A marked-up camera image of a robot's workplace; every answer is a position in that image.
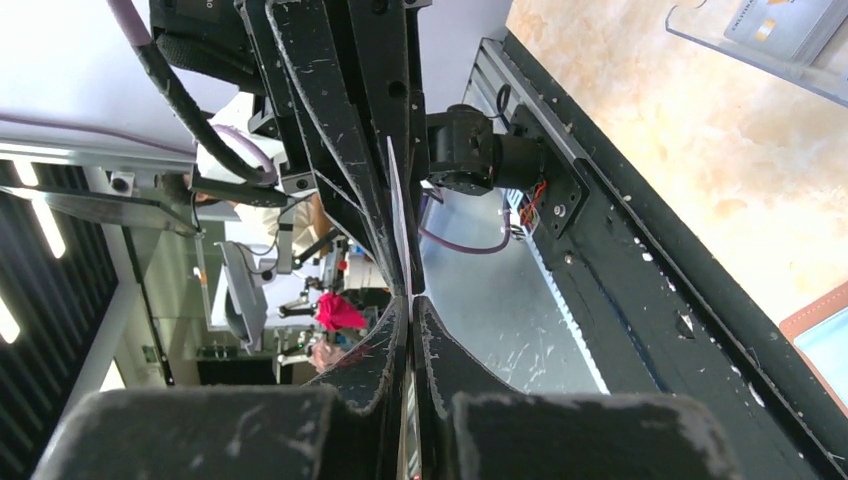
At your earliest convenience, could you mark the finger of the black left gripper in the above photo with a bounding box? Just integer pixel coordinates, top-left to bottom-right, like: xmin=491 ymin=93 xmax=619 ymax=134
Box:
xmin=236 ymin=1 xmax=428 ymax=295

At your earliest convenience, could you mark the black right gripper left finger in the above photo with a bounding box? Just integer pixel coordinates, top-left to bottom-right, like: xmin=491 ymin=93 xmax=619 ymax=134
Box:
xmin=34 ymin=297 xmax=409 ymax=479

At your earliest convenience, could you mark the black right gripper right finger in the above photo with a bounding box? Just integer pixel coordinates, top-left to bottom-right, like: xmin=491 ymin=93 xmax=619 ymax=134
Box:
xmin=412 ymin=296 xmax=742 ymax=479

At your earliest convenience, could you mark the clear plastic card box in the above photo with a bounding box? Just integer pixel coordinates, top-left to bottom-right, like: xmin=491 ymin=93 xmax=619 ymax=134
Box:
xmin=664 ymin=0 xmax=847 ymax=107

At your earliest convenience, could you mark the silver credit cards stack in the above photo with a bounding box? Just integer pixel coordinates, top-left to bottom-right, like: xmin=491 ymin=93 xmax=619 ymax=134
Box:
xmin=723 ymin=0 xmax=847 ymax=65

